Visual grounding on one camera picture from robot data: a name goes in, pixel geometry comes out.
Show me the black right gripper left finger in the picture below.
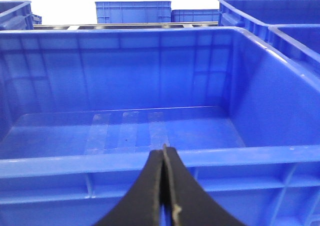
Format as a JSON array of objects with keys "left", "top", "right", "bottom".
[{"left": 95, "top": 150, "right": 164, "bottom": 225}]

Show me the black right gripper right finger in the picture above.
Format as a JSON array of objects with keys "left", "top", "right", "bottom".
[{"left": 162, "top": 144, "right": 244, "bottom": 225}]

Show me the blue bin front left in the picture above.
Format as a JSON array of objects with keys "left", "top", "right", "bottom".
[{"left": 0, "top": 27, "right": 320, "bottom": 225}]

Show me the blue bin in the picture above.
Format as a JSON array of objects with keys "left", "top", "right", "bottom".
[
  {"left": 0, "top": 27, "right": 320, "bottom": 225},
  {"left": 0, "top": 1, "right": 42, "bottom": 31},
  {"left": 218, "top": 0, "right": 320, "bottom": 39},
  {"left": 268, "top": 24, "right": 320, "bottom": 73}
]

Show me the low blue background crate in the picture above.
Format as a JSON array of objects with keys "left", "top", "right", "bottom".
[{"left": 171, "top": 9, "right": 220, "bottom": 23}]

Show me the tall blue background crate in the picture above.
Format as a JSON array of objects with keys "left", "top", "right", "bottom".
[{"left": 95, "top": 1, "right": 172, "bottom": 24}]

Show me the blue bin front right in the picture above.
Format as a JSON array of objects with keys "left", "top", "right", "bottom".
[{"left": 268, "top": 24, "right": 320, "bottom": 73}]

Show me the blue bin rear right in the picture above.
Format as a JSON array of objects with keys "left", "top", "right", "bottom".
[{"left": 218, "top": 0, "right": 320, "bottom": 39}]

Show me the blue bin rear left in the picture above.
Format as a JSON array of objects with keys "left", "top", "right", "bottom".
[{"left": 0, "top": 1, "right": 42, "bottom": 31}]

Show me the metal roller rack frame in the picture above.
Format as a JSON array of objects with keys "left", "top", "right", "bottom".
[{"left": 33, "top": 21, "right": 218, "bottom": 31}]

